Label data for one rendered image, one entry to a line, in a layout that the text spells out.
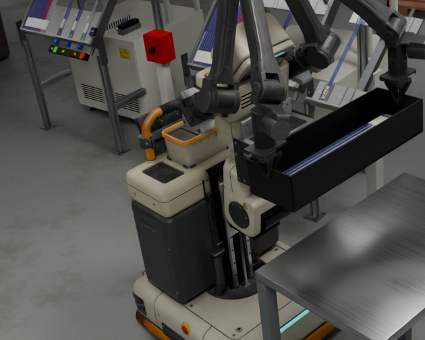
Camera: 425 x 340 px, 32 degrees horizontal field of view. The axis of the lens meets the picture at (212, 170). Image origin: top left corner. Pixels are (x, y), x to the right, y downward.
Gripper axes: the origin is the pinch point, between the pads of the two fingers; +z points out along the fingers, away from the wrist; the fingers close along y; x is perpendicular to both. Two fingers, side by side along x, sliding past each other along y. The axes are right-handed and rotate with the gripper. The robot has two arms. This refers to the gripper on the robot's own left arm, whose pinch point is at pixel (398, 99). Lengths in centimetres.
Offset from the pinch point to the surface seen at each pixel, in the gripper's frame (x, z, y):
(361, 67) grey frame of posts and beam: 99, 48, 100
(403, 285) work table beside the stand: -33, 30, -42
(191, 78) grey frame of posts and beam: 162, 45, 40
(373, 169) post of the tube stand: 63, 78, 64
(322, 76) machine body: 108, 47, 82
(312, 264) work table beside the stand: -7, 30, -51
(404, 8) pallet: 230, 101, 311
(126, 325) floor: 99, 109, -61
